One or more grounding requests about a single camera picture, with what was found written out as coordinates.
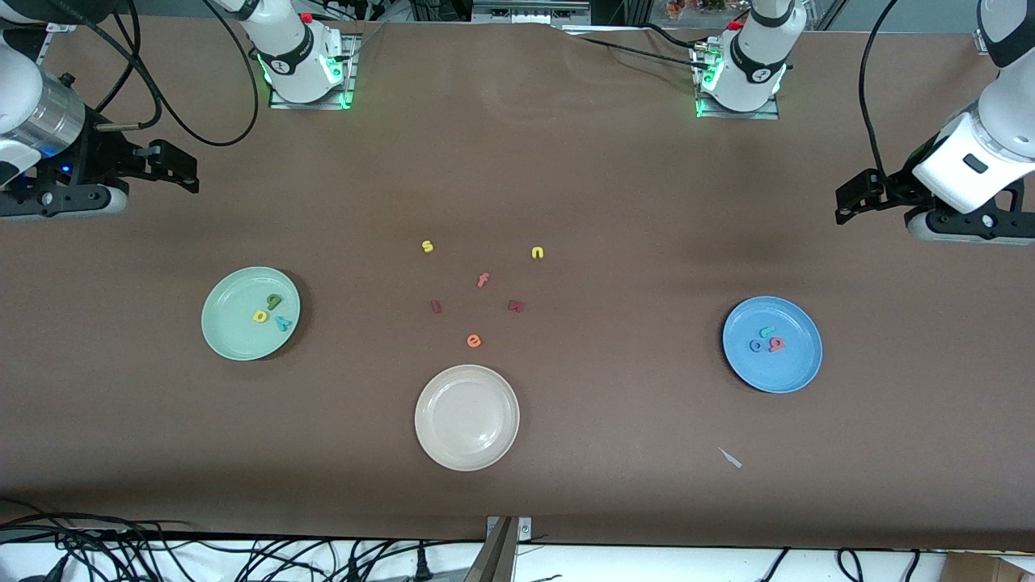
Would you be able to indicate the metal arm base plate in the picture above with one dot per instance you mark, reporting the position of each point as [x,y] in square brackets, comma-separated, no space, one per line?
[350,77]
[768,115]

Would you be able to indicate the grey metal box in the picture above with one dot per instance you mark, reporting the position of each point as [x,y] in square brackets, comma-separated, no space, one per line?
[530,12]

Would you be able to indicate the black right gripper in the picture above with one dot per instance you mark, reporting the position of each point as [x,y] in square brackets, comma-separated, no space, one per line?
[103,153]

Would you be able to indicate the cardboard box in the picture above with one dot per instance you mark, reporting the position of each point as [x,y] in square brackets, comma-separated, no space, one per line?
[986,568]

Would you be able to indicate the white tape scrap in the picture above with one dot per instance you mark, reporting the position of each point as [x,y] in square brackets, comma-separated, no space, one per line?
[730,457]

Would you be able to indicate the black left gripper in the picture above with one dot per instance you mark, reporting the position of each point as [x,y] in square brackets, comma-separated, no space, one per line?
[896,188]

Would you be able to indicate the green plate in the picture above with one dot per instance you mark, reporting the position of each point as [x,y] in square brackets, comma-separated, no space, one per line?
[234,331]

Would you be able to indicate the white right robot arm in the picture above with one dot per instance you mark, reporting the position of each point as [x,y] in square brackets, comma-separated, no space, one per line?
[295,56]

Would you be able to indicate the pink letter q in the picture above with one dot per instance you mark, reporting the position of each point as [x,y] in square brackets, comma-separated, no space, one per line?
[776,344]

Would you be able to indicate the black power plug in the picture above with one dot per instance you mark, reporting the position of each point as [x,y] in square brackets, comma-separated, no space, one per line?
[420,563]
[352,568]

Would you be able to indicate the brown table cover sheet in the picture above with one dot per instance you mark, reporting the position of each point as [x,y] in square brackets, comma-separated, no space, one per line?
[566,162]

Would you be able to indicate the blue plate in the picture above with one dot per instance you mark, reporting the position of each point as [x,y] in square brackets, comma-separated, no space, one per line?
[788,372]

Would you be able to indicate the grey metal bar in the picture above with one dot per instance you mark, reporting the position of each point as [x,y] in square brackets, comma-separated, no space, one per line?
[495,558]

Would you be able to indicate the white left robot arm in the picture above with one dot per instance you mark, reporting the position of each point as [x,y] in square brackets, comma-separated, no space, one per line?
[752,56]

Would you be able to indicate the beige plate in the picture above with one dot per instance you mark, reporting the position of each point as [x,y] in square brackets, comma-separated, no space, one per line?
[467,418]

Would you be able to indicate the silver metal bracket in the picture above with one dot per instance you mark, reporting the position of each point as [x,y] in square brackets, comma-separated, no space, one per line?
[524,527]

